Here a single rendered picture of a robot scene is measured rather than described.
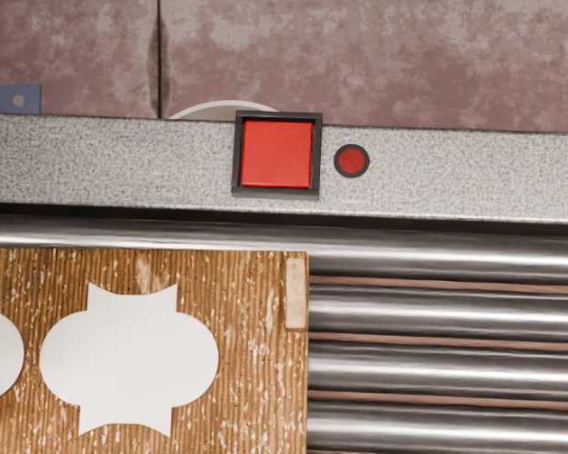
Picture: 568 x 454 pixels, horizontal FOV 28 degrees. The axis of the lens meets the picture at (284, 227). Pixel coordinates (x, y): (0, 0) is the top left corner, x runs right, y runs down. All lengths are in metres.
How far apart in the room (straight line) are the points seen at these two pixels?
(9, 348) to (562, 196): 0.49
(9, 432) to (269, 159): 0.31
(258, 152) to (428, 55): 1.08
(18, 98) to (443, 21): 0.76
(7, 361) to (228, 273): 0.20
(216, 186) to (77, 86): 1.08
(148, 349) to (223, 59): 1.15
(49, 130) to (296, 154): 0.22
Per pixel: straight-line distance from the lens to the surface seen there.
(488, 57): 2.05
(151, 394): 0.93
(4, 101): 2.06
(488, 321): 0.97
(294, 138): 0.99
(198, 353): 0.93
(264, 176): 0.98
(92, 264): 0.97
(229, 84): 2.01
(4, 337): 0.97
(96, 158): 1.02
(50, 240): 1.00
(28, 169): 1.03
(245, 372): 0.93
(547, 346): 1.02
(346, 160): 0.99
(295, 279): 0.92
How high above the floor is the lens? 1.86
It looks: 75 degrees down
